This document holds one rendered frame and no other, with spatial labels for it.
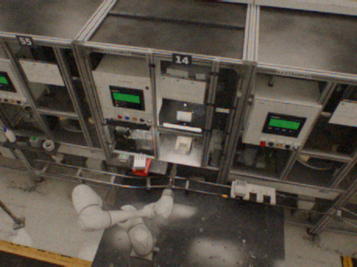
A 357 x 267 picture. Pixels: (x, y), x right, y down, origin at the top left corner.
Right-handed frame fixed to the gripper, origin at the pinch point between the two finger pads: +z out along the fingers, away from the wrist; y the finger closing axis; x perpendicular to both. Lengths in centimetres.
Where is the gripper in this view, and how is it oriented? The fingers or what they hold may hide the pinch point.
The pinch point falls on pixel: (174, 169)
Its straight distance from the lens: 233.8
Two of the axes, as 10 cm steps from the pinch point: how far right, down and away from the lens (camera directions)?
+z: 2.0, -7.5, 6.3
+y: 0.0, -6.4, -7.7
